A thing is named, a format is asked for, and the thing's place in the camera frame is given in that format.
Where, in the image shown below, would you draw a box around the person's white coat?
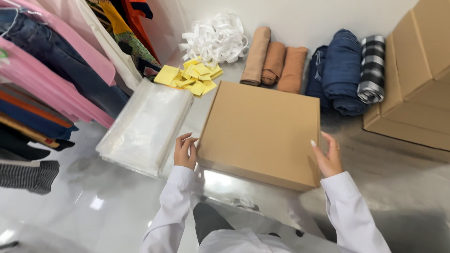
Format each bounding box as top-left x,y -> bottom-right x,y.
197,197 -> 338,253

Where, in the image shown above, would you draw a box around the person's dark trousers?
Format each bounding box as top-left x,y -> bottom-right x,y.
193,202 -> 235,245

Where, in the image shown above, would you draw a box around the rack of hanging clothes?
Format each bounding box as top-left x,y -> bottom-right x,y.
0,0 -> 162,195

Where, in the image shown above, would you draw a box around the stack of clear plastic bags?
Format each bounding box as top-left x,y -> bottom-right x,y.
96,78 -> 195,178

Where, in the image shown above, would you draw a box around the orange-tan rolled cloth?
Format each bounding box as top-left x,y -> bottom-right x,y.
277,46 -> 309,95

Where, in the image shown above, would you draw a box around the person's right hand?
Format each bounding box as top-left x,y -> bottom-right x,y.
310,131 -> 343,179

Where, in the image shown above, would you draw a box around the black white plaid rolled cloth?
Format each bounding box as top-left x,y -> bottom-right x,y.
357,34 -> 386,104

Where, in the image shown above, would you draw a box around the heap of white ribbon strips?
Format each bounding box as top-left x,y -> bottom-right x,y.
178,12 -> 249,65

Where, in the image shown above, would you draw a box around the brown cardboard mailer box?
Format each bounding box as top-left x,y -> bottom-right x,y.
196,81 -> 322,192

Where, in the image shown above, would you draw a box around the large brown cardboard carton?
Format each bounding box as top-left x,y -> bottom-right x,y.
363,104 -> 450,152
392,0 -> 450,100
381,33 -> 450,136

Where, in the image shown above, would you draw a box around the small rolled dark blue jeans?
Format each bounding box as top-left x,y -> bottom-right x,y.
304,45 -> 331,108

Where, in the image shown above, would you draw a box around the person's left hand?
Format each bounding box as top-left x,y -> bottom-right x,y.
174,132 -> 199,171

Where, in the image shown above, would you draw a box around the long beige rolled cloth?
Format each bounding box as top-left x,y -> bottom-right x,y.
240,27 -> 271,86

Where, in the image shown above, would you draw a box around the large rolled blue jeans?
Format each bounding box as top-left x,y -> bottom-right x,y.
322,29 -> 368,116

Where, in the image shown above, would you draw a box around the pile of yellow paper tags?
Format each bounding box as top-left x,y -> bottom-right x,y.
154,57 -> 224,97

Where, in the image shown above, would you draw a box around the short tan rolled cloth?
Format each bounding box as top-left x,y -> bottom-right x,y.
261,41 -> 286,86

